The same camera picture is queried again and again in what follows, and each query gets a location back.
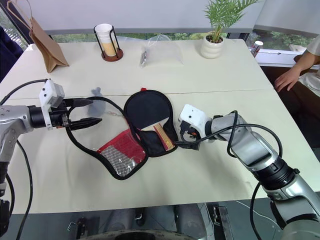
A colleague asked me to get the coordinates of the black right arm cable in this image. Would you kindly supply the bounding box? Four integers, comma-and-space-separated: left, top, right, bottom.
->
197, 109, 285, 240

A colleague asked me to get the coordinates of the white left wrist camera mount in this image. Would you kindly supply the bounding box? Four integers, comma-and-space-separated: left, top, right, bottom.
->
39, 79, 66, 131

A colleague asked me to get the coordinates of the black table tennis paddle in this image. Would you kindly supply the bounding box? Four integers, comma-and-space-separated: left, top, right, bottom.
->
124, 91, 176, 152

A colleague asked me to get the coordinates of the white shirt sleeve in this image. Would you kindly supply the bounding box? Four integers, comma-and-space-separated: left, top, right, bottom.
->
303, 34, 320, 55

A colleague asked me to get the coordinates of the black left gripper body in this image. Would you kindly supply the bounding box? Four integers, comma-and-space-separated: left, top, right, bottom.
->
49, 98, 76, 130

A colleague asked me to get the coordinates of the green palm plant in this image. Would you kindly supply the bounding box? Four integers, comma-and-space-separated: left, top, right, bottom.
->
201, 0, 261, 43

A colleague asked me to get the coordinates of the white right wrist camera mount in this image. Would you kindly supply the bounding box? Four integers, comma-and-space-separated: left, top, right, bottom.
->
178, 104, 211, 136

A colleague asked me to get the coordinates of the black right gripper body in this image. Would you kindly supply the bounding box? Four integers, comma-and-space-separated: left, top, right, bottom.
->
178, 120, 201, 143

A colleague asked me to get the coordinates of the dark blue cloth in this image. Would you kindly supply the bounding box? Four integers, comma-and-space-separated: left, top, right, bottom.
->
0, 24, 26, 85

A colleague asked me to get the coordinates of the black red paddle case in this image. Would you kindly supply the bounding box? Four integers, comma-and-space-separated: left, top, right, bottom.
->
65, 87, 179, 181

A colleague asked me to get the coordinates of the person's bare hand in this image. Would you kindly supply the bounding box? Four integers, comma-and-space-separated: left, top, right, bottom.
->
274, 66, 305, 92

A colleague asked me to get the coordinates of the black wire cup holder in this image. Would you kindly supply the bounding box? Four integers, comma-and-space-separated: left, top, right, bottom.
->
93, 23, 125, 62

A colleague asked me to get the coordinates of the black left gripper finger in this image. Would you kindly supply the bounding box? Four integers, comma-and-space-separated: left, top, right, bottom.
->
68, 117, 103, 131
71, 98, 94, 109

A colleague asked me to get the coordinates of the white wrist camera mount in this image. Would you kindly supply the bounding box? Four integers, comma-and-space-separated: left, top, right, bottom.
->
178, 104, 211, 136
39, 79, 66, 131

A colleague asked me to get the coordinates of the grey plush keychain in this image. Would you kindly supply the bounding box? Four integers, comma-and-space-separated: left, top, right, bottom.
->
89, 86, 108, 119

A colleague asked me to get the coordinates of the red white drink can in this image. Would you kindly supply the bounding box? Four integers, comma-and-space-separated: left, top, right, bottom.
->
251, 40, 264, 58

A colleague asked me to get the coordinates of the white paper cup stack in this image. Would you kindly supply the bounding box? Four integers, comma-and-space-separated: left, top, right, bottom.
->
95, 23, 118, 57

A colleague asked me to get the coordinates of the black table leg bracket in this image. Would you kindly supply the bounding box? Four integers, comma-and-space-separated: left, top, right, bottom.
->
211, 204, 232, 240
66, 216, 87, 240

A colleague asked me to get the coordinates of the clear plastic bag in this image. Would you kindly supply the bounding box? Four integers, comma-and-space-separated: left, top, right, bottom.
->
138, 34, 185, 69

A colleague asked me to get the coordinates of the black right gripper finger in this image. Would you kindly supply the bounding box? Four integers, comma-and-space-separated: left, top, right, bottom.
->
174, 140, 201, 152

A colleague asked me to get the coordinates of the brown paper bag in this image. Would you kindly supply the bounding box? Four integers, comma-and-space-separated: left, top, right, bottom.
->
6, 0, 70, 74

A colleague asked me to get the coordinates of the white ribbed plant pot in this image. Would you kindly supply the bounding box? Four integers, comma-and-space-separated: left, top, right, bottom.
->
200, 34, 225, 60

